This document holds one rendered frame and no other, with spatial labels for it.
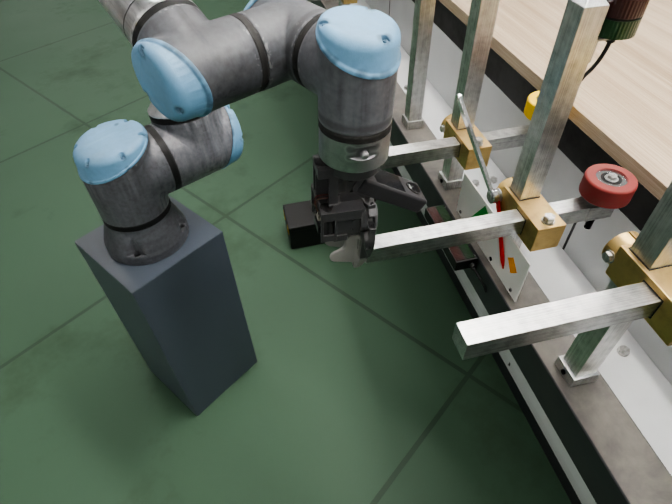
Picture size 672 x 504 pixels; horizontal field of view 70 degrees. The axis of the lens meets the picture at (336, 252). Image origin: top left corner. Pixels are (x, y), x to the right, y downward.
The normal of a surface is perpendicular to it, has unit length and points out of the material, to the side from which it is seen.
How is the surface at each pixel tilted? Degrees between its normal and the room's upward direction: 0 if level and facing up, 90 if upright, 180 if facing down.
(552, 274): 0
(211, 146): 81
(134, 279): 0
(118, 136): 5
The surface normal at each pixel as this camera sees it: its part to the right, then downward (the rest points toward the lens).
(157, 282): 0.76, 0.46
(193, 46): 0.31, -0.33
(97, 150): -0.09, -0.65
